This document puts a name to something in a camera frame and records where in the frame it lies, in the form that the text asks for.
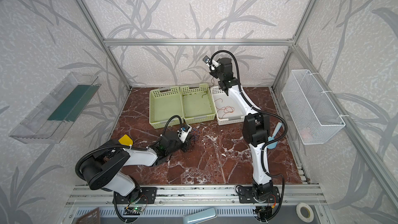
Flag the black blue orange cables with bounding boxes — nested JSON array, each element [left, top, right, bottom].
[[188, 127, 203, 145]]

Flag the orange cable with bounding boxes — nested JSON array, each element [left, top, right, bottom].
[[214, 97, 234, 119]]

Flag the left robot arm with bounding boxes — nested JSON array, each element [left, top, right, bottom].
[[75, 126, 192, 198]]

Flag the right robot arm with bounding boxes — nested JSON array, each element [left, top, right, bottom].
[[203, 52, 288, 202]]

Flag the left light green basket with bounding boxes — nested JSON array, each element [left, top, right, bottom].
[[149, 86, 183, 129]]

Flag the light green basket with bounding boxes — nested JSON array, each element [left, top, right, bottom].
[[149, 86, 183, 129], [180, 83, 216, 124]]

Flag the white perforated basket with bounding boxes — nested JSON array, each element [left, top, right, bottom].
[[210, 86, 245, 125]]

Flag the middle light green basket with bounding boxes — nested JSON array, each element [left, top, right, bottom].
[[180, 83, 216, 124]]

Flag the yellow scoop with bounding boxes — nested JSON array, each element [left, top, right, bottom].
[[119, 134, 134, 147]]

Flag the light blue scoop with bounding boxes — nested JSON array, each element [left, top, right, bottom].
[[266, 122, 283, 150]]

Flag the white tape roll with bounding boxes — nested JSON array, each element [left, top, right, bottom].
[[296, 202, 315, 223]]

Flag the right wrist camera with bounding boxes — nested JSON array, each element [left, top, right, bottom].
[[203, 56, 220, 71]]

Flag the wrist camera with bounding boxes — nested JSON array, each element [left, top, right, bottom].
[[177, 124, 192, 143], [203, 56, 220, 71]]

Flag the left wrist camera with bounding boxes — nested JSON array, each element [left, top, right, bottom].
[[177, 124, 192, 143]]

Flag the aluminium frame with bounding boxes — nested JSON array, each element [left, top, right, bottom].
[[74, 0, 398, 207]]

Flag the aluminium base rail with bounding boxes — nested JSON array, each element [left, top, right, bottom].
[[61, 184, 331, 223]]

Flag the white wire mesh basket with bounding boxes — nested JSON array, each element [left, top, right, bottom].
[[282, 69, 346, 145]]

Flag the clear plastic wall shelf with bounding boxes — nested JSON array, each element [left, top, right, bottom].
[[9, 72, 101, 144]]

